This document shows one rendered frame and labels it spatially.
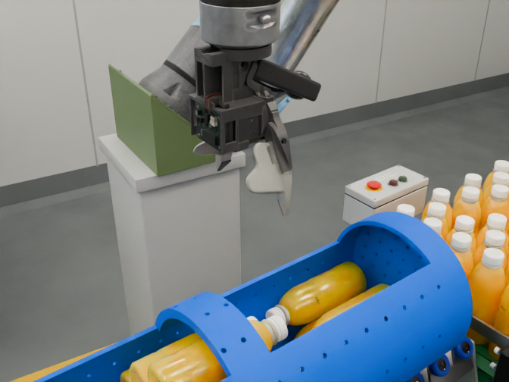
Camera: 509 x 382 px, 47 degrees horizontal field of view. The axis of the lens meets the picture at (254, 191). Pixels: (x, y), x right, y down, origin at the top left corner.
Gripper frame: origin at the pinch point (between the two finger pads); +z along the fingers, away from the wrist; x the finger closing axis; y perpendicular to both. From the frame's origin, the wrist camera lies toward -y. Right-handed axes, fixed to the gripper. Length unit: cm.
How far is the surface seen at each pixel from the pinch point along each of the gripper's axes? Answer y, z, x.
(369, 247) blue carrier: -35.5, 28.5, -9.6
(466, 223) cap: -60, 29, -5
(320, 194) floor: -183, 141, -180
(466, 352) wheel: -43, 45, 11
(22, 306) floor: 2, 142, -180
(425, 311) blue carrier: -24.9, 24.3, 12.3
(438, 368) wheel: -35, 44, 11
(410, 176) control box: -70, 31, -28
